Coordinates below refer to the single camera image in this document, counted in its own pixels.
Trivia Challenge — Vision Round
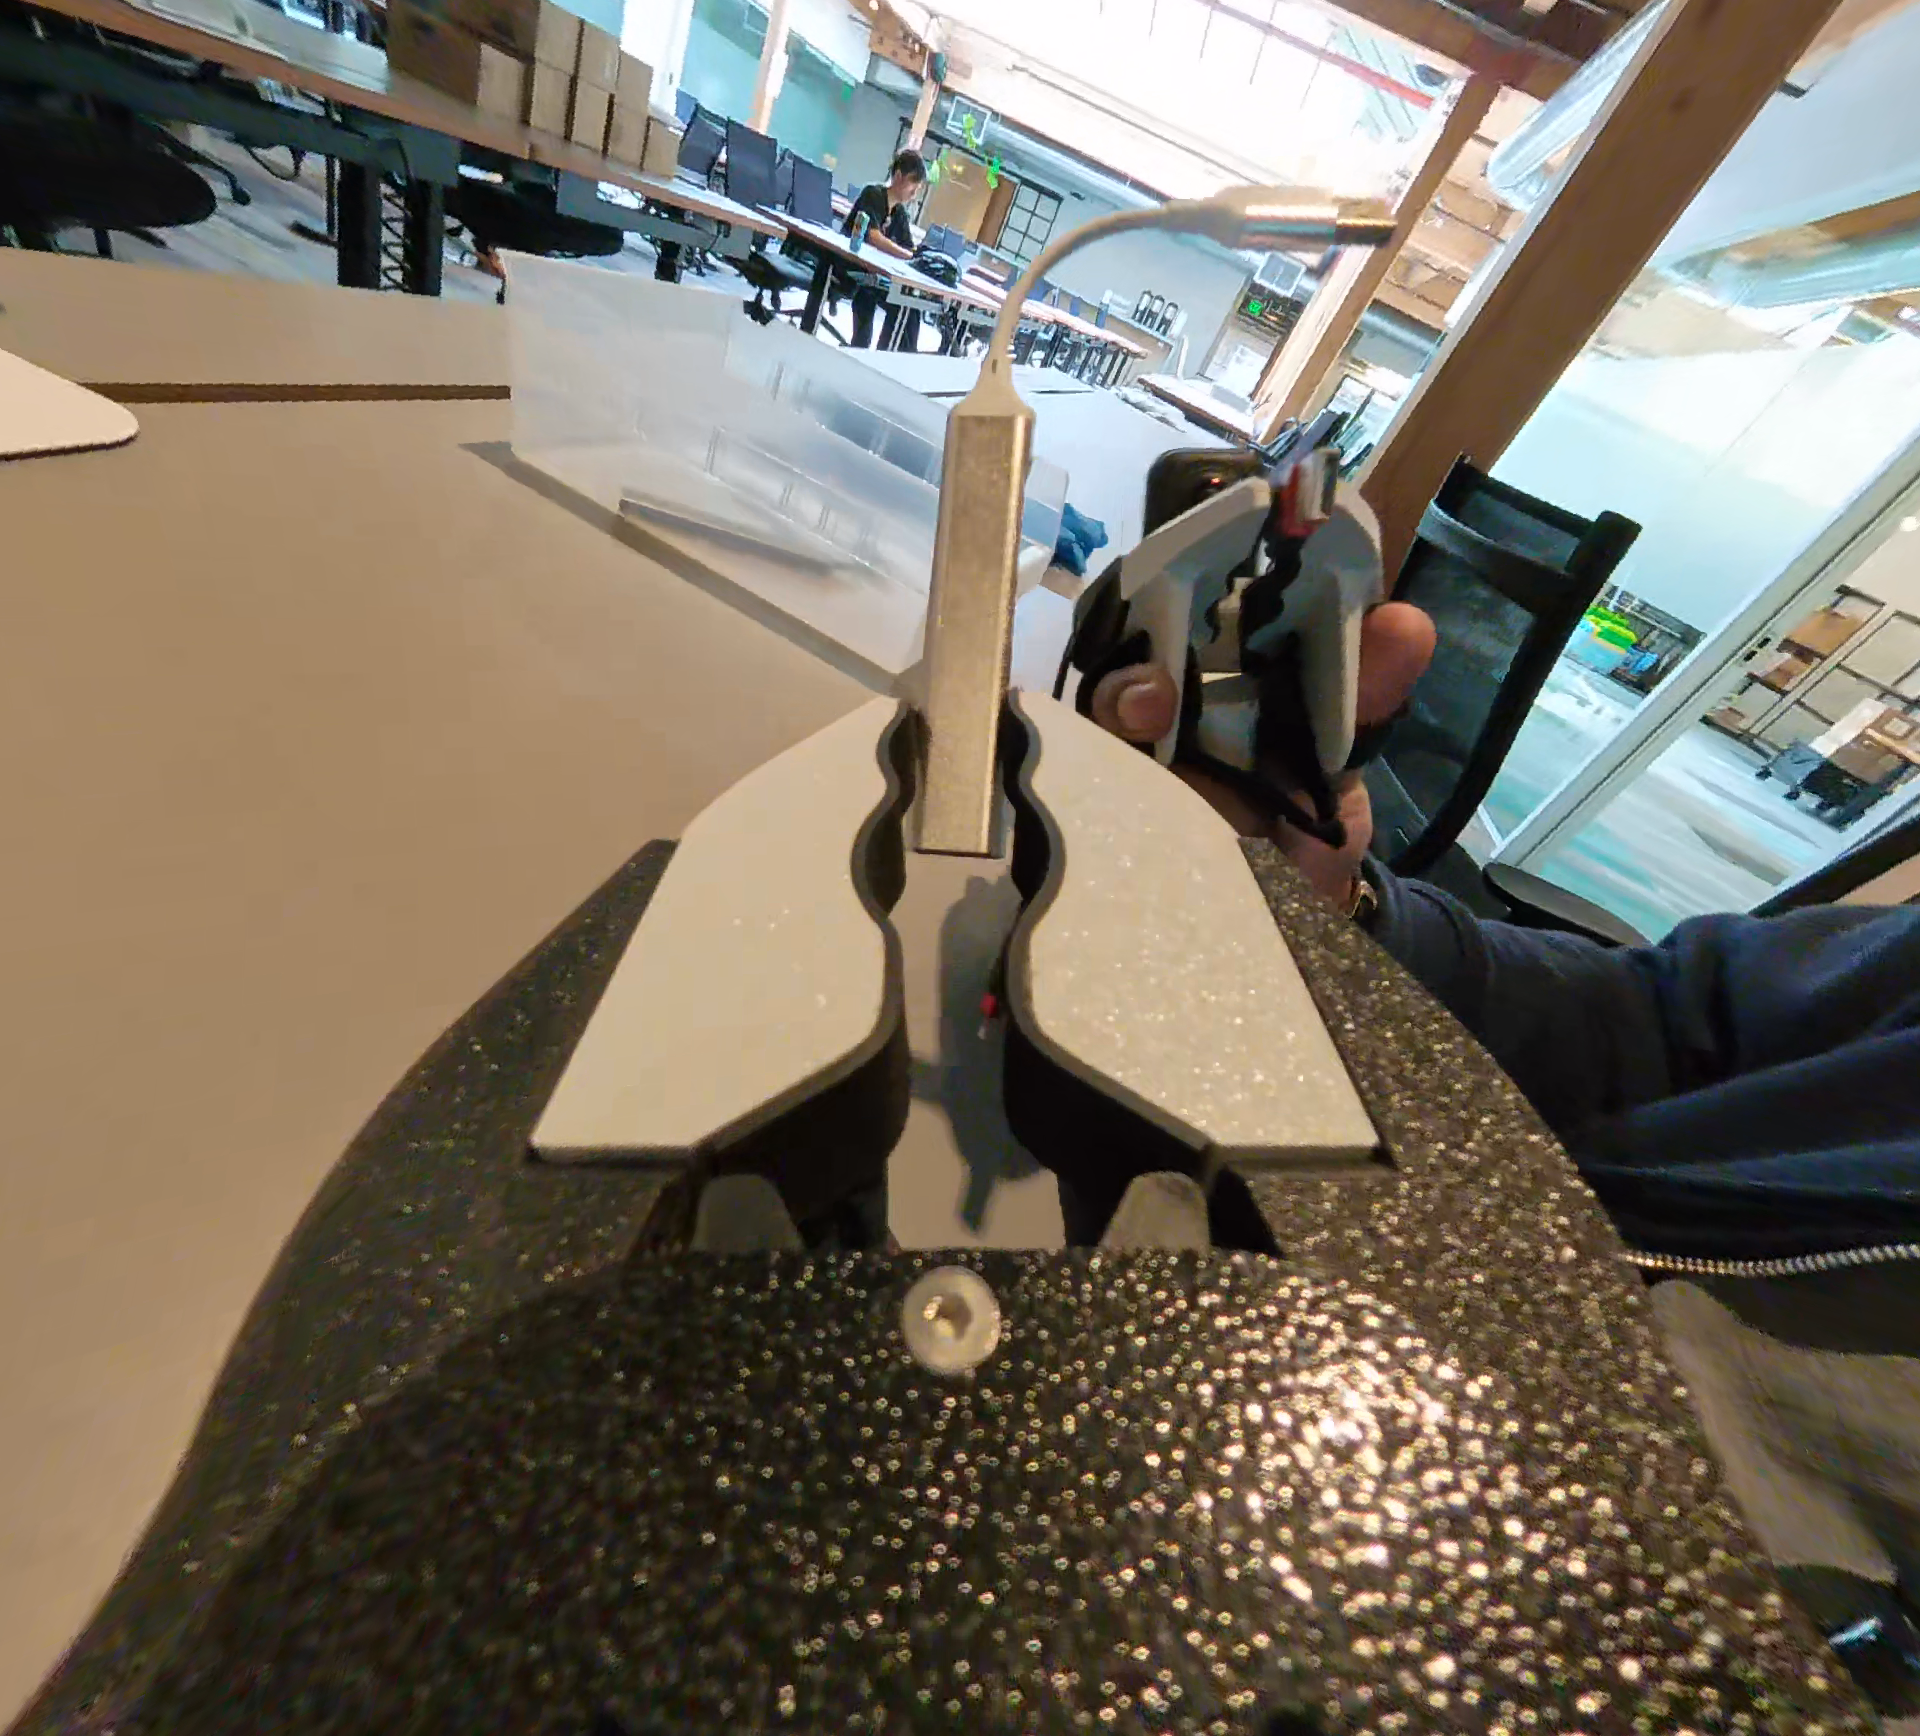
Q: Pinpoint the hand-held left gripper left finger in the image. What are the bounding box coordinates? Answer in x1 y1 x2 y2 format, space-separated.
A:
525 698 914 1175

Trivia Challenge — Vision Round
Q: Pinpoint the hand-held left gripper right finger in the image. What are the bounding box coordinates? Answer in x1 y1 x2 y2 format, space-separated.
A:
1008 693 1387 1175

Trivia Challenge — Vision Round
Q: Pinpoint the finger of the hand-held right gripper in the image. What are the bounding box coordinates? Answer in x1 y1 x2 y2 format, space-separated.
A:
1073 482 1278 755
1246 482 1387 825

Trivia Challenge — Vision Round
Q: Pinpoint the silver usb hub white cable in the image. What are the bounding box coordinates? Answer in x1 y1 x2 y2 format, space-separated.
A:
909 186 1400 863

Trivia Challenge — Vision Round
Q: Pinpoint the clear plastic bin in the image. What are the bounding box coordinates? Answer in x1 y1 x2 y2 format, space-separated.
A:
495 260 1075 695

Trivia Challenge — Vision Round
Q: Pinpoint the person's right forearm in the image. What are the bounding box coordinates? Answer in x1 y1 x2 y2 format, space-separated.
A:
1366 866 1920 1258

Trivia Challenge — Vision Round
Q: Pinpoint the person's right hand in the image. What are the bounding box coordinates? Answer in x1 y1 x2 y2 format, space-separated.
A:
1086 597 1442 915

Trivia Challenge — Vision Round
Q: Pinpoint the black office chair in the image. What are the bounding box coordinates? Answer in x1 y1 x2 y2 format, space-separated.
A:
1366 463 1646 875

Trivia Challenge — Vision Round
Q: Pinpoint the row of cardboard boxes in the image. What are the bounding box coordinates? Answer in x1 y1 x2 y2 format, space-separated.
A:
376 0 697 185

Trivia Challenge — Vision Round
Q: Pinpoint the white stand with clear arms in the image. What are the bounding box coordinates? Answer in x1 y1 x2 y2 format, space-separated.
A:
0 349 144 465

